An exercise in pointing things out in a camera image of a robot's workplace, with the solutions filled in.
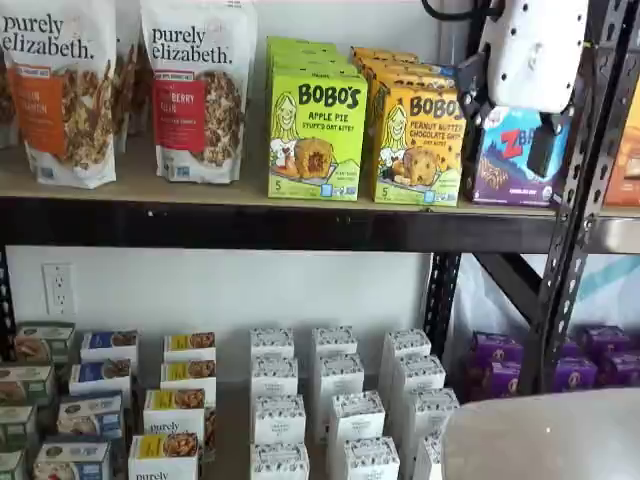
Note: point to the granola bag orange label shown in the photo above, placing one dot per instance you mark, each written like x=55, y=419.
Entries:
x=60, y=100
x=6, y=100

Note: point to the white plastic sheet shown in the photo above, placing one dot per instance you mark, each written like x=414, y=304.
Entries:
x=480, y=320

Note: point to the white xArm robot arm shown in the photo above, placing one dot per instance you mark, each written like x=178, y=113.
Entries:
x=540, y=440

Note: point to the orange snack box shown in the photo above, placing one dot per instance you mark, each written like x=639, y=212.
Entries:
x=625, y=170

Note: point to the white patterned pantry box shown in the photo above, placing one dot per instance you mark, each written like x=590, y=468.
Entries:
x=272, y=342
x=371, y=460
x=419, y=372
x=280, y=420
x=430, y=457
x=280, y=462
x=407, y=342
x=432, y=410
x=341, y=375
x=275, y=375
x=335, y=341
x=356, y=417

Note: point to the wooden shelf board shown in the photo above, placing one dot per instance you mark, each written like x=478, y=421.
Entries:
x=620, y=211
x=150, y=185

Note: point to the black metal shelving rack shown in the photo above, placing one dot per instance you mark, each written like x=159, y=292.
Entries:
x=617, y=60
x=250, y=225

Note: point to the green label oatmeal box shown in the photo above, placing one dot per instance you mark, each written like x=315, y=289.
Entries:
x=17, y=427
x=12, y=465
x=27, y=385
x=45, y=342

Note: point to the white patterned cartons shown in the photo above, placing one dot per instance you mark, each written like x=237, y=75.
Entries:
x=232, y=400

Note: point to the green Bobo's apple pie box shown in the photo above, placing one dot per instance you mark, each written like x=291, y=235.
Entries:
x=300, y=42
x=310, y=62
x=320, y=150
x=305, y=51

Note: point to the blue label oatmeal box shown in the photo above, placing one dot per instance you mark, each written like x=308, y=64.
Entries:
x=100, y=377
x=72, y=460
x=110, y=347
x=90, y=415

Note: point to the granola bag red label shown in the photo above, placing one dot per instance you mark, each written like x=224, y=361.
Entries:
x=131, y=75
x=200, y=100

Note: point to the blue Zbar snack box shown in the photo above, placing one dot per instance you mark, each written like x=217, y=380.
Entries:
x=445, y=70
x=500, y=165

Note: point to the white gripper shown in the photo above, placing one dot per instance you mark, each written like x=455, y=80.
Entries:
x=530, y=60

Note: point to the white wall outlet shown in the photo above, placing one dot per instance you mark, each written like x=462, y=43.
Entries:
x=58, y=289

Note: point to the yellow label granola box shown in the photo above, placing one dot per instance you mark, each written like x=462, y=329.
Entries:
x=165, y=455
x=175, y=410
x=190, y=345
x=187, y=375

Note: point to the yellow Bobo's peanut butter box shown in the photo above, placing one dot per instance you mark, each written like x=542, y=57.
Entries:
x=390, y=62
x=400, y=75
x=382, y=51
x=420, y=150

